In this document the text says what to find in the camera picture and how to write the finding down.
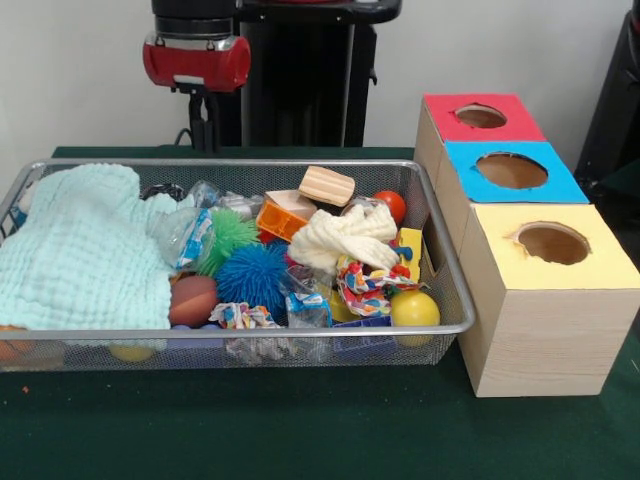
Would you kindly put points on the wooden box with three holes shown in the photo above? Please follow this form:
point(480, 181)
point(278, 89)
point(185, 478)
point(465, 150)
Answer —
point(545, 330)

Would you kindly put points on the blue building block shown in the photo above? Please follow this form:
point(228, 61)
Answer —
point(362, 321)

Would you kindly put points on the cream cloth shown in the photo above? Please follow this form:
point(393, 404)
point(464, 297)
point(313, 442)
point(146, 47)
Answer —
point(345, 240)

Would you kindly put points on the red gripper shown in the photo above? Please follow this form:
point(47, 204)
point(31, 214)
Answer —
point(197, 65)

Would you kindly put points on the orange building block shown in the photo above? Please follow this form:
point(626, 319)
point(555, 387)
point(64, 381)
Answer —
point(277, 220)

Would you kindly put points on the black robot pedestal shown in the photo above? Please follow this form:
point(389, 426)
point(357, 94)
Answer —
point(300, 90)

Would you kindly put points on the black chair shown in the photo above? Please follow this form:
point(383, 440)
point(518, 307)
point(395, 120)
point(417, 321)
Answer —
point(615, 110)

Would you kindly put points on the striped wooden block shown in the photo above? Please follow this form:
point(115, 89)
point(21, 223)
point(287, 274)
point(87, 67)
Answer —
point(327, 185)

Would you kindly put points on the red ball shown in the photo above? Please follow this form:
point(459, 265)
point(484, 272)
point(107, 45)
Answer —
point(392, 202)

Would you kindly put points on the dark green table cloth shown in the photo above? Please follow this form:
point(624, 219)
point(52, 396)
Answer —
point(300, 425)

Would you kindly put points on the green spiky puffer toy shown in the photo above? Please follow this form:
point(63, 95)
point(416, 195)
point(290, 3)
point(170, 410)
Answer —
point(232, 235)

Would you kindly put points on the yellow foam block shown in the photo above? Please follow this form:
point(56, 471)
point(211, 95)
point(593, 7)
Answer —
point(411, 250)

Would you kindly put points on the polka dot cloth toy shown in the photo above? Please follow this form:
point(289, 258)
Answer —
point(367, 287)

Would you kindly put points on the yellow ball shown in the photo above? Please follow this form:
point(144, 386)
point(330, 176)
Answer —
point(415, 310)

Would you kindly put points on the purple building block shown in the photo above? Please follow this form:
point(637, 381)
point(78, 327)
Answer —
point(195, 327)

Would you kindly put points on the clear mesh bin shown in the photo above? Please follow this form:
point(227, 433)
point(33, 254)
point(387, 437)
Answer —
point(440, 290)

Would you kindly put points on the mint green cloth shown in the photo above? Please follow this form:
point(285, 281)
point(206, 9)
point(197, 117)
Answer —
point(80, 260)

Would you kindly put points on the brown cardboard piece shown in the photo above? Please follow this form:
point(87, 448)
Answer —
point(292, 200)

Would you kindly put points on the brown toy football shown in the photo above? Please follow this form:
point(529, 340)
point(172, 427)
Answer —
point(192, 300)

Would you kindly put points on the grey plastic toy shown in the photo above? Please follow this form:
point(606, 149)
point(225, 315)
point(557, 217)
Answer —
point(237, 202)

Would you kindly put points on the clear plastic bottle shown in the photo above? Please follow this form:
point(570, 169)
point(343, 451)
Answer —
point(187, 237)
point(307, 310)

